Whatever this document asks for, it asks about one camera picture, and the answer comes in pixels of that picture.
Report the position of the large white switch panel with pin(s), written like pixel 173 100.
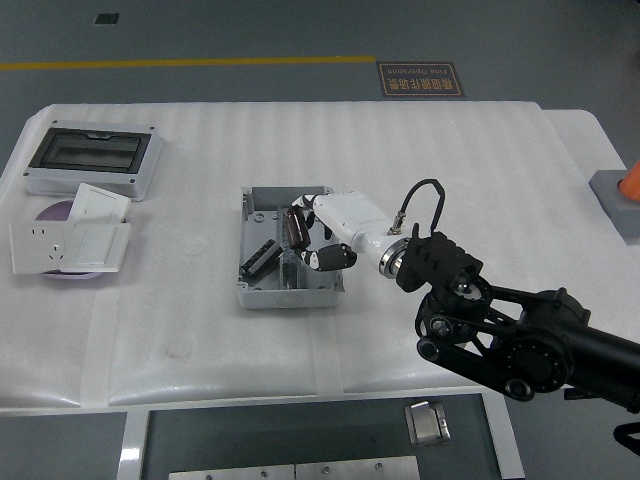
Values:
pixel 95 247

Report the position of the purple plate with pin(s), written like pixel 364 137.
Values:
pixel 55 212

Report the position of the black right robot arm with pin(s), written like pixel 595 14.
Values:
pixel 440 260

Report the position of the small black floor hatch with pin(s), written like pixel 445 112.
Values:
pixel 106 18

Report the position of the grey box with dark lid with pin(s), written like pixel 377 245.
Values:
pixel 85 150

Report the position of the grey metal plate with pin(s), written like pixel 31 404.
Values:
pixel 357 470
pixel 230 472

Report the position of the dark brown battery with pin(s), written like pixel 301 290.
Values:
pixel 297 230

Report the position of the grey open junction box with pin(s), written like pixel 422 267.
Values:
pixel 260 227

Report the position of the black ribbed battery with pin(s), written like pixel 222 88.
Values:
pixel 260 259

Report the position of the black floor sign orange text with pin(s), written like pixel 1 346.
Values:
pixel 420 80

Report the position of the small white switch panel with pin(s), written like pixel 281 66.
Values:
pixel 100 202

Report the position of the orange cone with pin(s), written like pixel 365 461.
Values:
pixel 632 182

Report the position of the white wall socket panel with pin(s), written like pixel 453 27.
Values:
pixel 35 250

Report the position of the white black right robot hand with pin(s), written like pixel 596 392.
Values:
pixel 350 215

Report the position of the metal mounting rail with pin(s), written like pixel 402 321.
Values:
pixel 291 275

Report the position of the white foam mat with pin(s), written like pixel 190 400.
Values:
pixel 400 140

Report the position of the silver metal bracket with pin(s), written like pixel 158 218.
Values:
pixel 425 425

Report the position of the white table leg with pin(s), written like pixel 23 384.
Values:
pixel 132 450
pixel 505 440

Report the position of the grey square block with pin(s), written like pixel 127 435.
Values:
pixel 607 200

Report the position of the black table control panel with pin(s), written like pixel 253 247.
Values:
pixel 575 395

